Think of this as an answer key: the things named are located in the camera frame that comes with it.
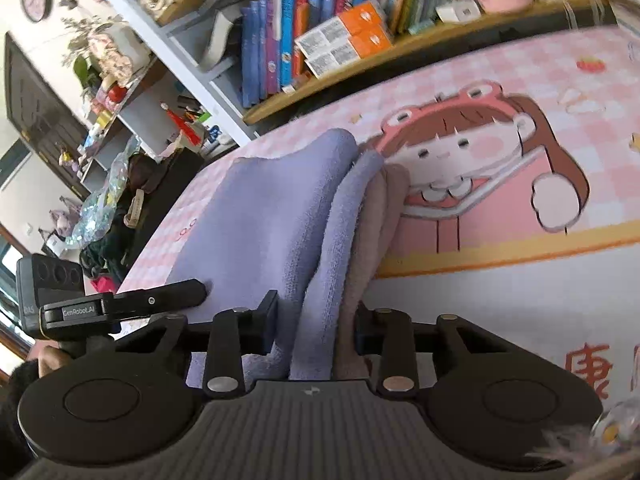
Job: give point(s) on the white charger plug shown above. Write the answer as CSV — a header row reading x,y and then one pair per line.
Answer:
x,y
457,11

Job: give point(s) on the dried flower plant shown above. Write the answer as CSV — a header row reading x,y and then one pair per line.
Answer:
x,y
82,35

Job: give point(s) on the purple and mauve sweater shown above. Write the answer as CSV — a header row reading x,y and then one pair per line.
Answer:
x,y
280,240

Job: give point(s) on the dark brown bag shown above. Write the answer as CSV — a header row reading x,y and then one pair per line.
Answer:
x,y
140,195

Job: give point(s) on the red tassel pen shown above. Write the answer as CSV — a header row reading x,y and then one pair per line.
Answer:
x,y
187,127

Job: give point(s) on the crinkled clear plastic bag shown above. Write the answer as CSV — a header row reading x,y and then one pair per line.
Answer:
x,y
100,200

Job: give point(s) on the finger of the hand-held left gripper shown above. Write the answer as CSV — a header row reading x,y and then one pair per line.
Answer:
x,y
165,296

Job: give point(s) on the teal eraser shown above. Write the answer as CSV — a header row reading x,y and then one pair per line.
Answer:
x,y
421,27

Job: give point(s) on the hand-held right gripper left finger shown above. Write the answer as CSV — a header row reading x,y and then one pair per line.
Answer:
x,y
267,325

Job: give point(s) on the white cartoon figure ornament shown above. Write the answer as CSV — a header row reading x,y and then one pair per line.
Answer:
x,y
117,55

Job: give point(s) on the small orange white box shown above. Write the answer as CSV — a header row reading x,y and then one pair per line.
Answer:
x,y
296,85

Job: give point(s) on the wooden bookshelf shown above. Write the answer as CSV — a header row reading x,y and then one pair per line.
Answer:
x,y
210,60

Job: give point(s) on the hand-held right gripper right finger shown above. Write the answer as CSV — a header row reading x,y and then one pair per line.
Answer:
x,y
362,330

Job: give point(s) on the pink cartoon desk mat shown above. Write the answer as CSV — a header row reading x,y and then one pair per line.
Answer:
x,y
500,210

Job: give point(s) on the row of blue picture books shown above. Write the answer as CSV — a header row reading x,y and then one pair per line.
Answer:
x,y
310,20

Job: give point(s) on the person's left forearm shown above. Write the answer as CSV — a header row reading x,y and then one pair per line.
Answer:
x,y
20,385

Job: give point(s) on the person's left hand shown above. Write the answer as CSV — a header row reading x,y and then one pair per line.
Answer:
x,y
52,361

